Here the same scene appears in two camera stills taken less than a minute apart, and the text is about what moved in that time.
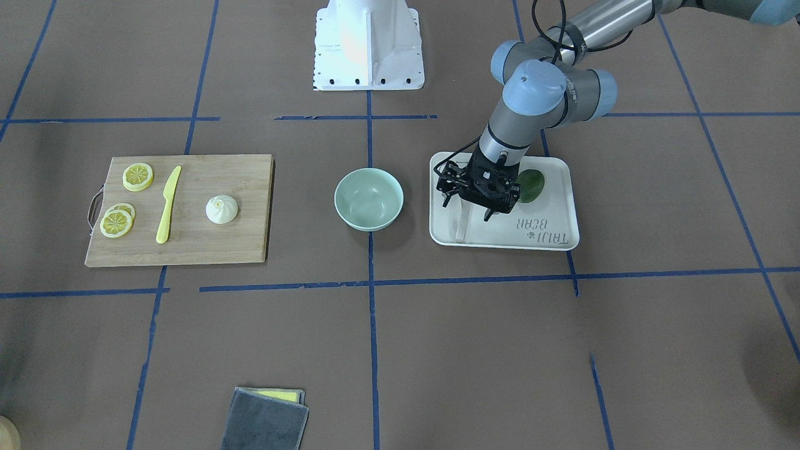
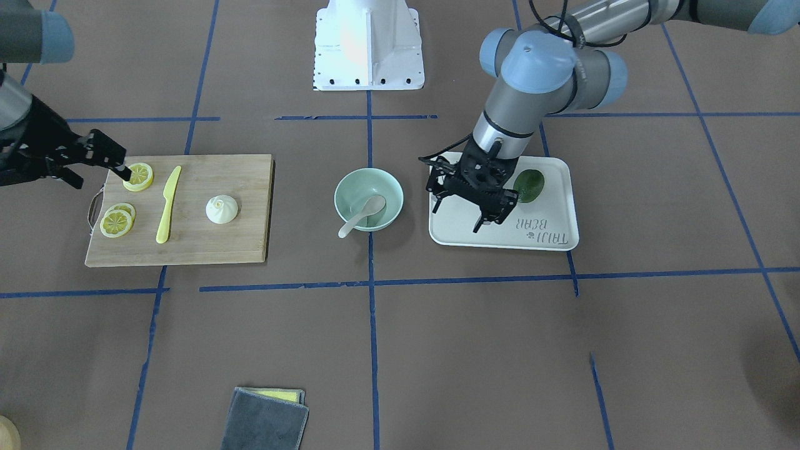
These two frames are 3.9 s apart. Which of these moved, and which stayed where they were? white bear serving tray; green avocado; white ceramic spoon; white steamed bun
Moved: white ceramic spoon
Stayed: white bear serving tray; white steamed bun; green avocado
